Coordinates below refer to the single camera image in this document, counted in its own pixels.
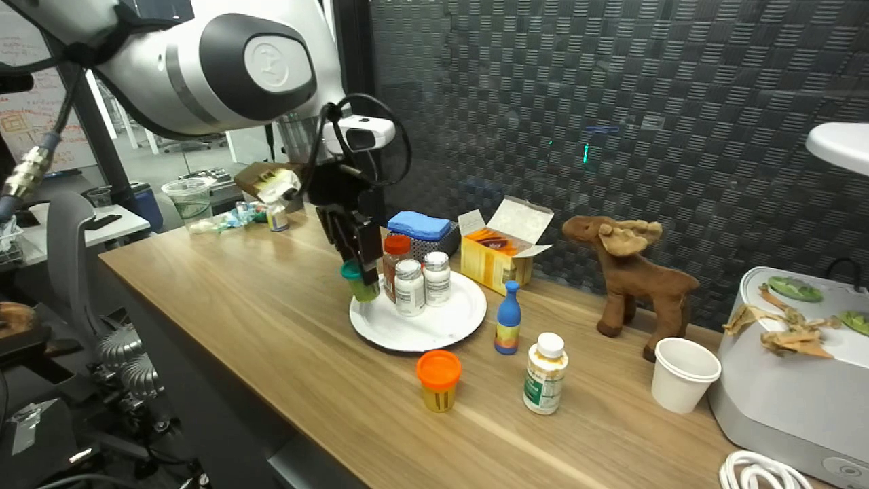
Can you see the teal-lid dough container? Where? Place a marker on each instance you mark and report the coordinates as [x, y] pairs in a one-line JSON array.
[[363, 291]]

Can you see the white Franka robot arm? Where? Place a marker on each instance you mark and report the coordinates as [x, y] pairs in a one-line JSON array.
[[179, 63]]

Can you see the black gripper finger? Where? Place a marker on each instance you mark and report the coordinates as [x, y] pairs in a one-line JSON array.
[[369, 253], [343, 247]]

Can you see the clear plastic wrappers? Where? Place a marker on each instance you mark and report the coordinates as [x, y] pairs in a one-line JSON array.
[[232, 217]]

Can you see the white paper plate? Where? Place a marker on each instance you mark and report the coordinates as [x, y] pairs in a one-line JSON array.
[[435, 328]]

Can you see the white pill bottle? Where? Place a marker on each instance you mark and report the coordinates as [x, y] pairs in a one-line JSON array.
[[407, 289], [437, 276]]

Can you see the small labelled jar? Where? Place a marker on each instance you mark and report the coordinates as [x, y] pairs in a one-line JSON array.
[[278, 217]]

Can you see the yellow open cardboard box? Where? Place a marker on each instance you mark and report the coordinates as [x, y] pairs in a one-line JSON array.
[[488, 258]]

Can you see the dried brown plant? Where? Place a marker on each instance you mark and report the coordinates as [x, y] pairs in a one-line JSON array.
[[795, 340]]

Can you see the blue toy bowling pin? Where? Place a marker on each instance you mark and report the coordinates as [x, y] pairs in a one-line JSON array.
[[509, 315]]

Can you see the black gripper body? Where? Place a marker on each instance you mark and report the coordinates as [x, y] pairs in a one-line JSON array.
[[347, 194]]

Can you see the white bucket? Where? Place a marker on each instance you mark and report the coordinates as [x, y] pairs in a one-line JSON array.
[[191, 200]]

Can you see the blue sponge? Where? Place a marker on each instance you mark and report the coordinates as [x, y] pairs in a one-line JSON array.
[[419, 223]]

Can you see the white hydroponic planter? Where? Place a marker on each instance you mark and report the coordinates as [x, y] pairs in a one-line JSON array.
[[787, 398]]

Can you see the white planter lamp head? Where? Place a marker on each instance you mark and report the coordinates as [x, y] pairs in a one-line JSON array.
[[841, 147]]

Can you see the white paper cup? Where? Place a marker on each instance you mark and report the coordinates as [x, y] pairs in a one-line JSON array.
[[681, 376]]

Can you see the brown moose plush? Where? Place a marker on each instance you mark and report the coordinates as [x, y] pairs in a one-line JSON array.
[[642, 281]]

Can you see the orange-lid dough container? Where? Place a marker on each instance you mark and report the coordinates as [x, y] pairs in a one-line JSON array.
[[441, 376]]

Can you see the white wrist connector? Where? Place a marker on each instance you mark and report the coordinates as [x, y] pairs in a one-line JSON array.
[[366, 133]]

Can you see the blue bin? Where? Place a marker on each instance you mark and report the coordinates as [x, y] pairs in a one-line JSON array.
[[145, 207]]

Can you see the green-label white supplement bottle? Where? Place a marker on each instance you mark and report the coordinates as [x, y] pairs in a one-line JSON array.
[[543, 376]]

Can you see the white side desk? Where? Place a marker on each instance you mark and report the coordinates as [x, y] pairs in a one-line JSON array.
[[108, 231]]

